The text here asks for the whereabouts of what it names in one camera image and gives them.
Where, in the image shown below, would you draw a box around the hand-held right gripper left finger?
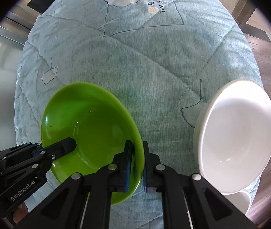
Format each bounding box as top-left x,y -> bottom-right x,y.
28,140 -> 136,229

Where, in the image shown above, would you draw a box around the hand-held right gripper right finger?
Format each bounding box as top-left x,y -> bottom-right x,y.
142,141 -> 257,229

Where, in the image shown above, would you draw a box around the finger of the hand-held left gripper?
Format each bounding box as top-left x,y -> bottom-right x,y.
0,143 -> 43,164
0,137 -> 77,179

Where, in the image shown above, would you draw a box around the small white bowl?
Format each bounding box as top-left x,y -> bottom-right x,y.
223,189 -> 252,216

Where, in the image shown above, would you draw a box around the light blue printed blanket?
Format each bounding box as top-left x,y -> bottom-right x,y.
14,0 -> 265,229

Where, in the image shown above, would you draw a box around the large white bowl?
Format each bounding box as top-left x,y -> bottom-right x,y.
193,79 -> 271,195

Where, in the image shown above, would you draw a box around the green bowl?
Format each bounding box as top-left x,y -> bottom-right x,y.
41,81 -> 145,206

